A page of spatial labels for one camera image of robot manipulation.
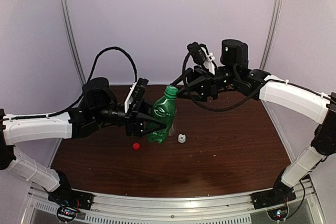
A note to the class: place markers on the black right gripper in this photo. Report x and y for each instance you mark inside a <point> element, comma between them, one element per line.
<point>203,82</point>

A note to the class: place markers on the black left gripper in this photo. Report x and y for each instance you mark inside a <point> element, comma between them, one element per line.
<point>135,118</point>

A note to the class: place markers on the green plastic bottle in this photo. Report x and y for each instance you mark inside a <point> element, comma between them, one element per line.
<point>164,110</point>

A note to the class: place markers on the green bottle cap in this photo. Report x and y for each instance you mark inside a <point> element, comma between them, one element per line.
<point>171,90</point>

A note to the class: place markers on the large clear plastic bottle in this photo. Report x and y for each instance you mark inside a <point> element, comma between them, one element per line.
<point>172,130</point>

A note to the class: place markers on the red bottle cap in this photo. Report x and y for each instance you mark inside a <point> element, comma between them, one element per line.
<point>136,146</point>

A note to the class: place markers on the white nozzle bottle cap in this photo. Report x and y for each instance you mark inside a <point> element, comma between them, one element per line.
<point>181,138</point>

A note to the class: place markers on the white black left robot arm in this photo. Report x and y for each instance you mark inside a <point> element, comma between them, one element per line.
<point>97,107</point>

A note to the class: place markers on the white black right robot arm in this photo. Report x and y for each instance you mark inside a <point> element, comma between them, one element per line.
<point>234,74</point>

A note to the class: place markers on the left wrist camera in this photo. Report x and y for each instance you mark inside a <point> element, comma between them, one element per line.
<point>135,94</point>

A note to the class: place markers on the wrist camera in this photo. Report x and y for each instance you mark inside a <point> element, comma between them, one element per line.
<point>202,57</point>
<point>135,94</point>

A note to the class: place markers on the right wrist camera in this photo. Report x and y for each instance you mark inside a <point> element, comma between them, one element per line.
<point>202,57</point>

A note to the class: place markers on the aluminium front rail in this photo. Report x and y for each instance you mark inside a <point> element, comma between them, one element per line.
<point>232,208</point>

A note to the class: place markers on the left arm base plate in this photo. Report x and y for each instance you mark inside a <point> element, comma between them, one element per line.
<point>71,198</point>

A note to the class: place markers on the right aluminium frame post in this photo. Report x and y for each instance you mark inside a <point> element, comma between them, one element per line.
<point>271,32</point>

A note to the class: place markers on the aluminium frame post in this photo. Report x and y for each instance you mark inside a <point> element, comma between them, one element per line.
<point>71,41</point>
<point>271,32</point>

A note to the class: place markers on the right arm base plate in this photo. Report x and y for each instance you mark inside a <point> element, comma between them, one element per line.
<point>271,197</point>

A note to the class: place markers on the left aluminium frame post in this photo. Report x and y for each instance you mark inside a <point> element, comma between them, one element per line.
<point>71,41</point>

